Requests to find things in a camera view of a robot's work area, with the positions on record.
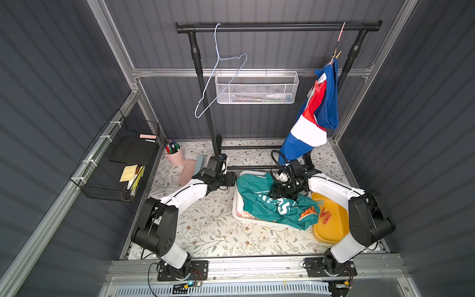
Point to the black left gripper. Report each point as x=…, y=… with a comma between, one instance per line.
x=230, y=179

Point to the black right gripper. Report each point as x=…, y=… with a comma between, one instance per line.
x=281, y=190

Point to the green jacket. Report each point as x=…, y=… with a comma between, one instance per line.
x=301, y=213

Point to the pink printed jacket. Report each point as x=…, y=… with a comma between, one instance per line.
x=240, y=209

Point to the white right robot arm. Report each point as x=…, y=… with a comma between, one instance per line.
x=369, y=221

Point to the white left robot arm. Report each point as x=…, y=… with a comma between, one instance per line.
x=155, y=228

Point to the white plastic basket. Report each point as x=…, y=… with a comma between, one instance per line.
x=253, y=203

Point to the light blue eraser block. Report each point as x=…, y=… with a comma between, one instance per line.
x=199, y=164

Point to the pink eraser block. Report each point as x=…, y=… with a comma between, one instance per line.
x=187, y=172

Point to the floral table mat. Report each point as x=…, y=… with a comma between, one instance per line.
x=209, y=229

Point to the yellow plastic tray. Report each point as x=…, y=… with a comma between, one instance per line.
x=337, y=227

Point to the pink pen cup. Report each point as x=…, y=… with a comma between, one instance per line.
x=174, y=154

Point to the red white blue jacket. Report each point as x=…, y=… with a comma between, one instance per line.
x=317, y=115

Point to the yellow sticky notes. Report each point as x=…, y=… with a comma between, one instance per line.
x=128, y=173

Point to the yellow clothespin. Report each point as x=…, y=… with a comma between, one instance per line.
x=336, y=55

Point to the black clothes rack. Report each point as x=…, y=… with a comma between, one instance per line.
x=191, y=29

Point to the silver mesh wall basket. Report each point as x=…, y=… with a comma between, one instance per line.
x=256, y=88

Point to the black wire wall basket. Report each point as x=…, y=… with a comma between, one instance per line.
x=128, y=140

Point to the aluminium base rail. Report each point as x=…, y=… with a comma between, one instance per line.
x=258, y=268

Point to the pink wire hanger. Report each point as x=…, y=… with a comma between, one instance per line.
x=337, y=43

